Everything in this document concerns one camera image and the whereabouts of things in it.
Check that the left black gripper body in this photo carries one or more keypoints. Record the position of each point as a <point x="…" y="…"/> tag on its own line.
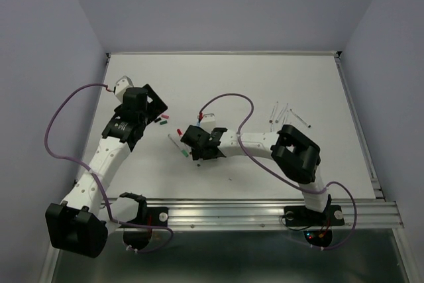
<point x="154" y="108"/>

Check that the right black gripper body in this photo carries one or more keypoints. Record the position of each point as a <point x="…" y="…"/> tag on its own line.
<point x="198" y="154"/>

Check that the green white pen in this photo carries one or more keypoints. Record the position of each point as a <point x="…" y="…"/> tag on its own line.
<point x="178" y="145"/>

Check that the dark red capped pen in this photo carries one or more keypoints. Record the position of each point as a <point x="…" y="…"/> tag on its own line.
<point x="273" y="113"/>

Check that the grey pen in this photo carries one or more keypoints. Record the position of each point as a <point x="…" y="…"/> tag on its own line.
<point x="281" y="114"/>

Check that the purple capped pen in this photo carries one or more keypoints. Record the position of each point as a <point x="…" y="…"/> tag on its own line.
<point x="285" y="117"/>

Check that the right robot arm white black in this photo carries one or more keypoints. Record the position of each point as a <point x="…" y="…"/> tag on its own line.
<point x="297" y="156"/>

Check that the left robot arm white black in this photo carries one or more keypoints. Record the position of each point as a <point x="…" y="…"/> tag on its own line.
<point x="83" y="220"/>

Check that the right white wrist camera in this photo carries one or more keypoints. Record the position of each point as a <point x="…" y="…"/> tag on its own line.
<point x="208" y="121"/>

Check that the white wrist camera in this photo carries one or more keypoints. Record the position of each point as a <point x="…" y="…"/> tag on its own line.
<point x="208" y="121"/>
<point x="121" y="85"/>

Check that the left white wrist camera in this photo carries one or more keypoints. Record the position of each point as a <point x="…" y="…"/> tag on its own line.
<point x="121" y="85"/>

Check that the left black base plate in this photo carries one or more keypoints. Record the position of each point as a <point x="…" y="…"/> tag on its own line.
<point x="146" y="228"/>

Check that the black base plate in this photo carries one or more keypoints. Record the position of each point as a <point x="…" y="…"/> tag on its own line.
<point x="146" y="228"/>
<point x="315" y="226"/>

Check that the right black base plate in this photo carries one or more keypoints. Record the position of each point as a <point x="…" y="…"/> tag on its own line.
<point x="315" y="226"/>

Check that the aluminium front rail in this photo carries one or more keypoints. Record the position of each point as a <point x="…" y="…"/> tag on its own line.
<point x="266" y="215"/>

